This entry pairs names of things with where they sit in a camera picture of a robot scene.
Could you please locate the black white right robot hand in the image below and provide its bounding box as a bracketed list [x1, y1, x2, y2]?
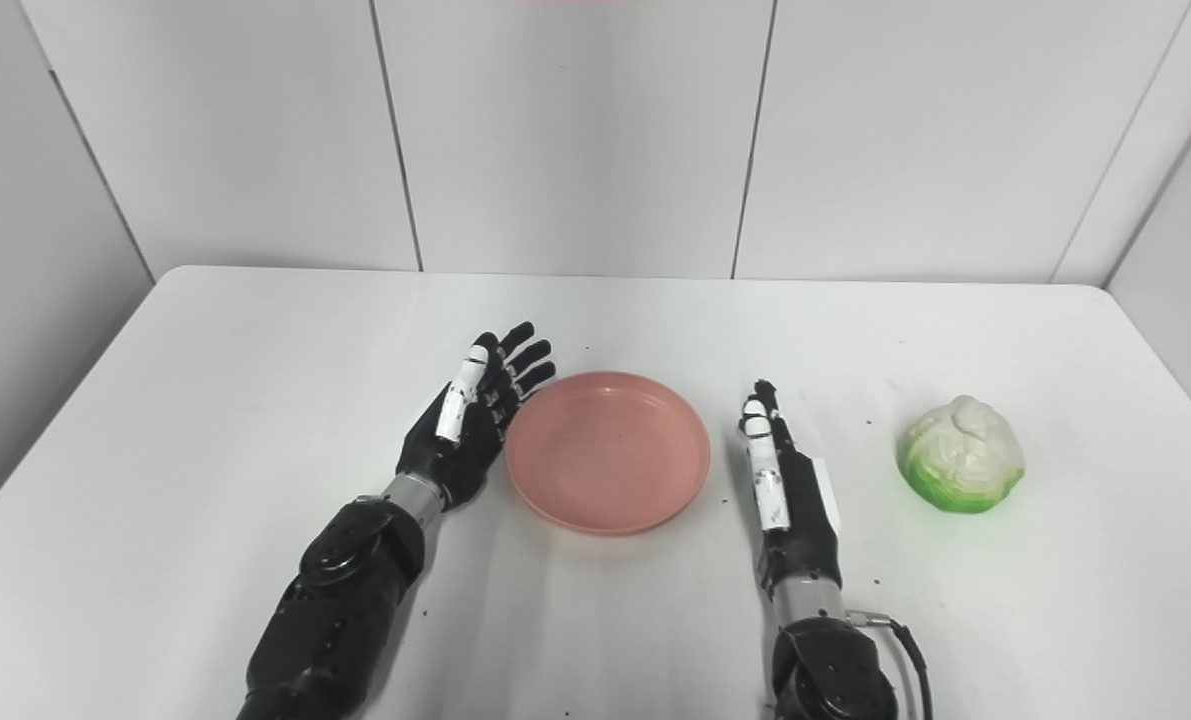
[737, 378, 844, 596]

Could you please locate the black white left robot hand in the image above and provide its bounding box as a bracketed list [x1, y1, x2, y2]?
[396, 321, 558, 513]

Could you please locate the pink round plate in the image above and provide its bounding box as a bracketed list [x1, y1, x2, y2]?
[504, 371, 713, 537]

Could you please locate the green white cabbage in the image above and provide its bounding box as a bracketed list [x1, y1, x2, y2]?
[899, 395, 1027, 515]

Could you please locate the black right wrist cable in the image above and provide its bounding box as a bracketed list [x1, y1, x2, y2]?
[848, 610, 934, 720]

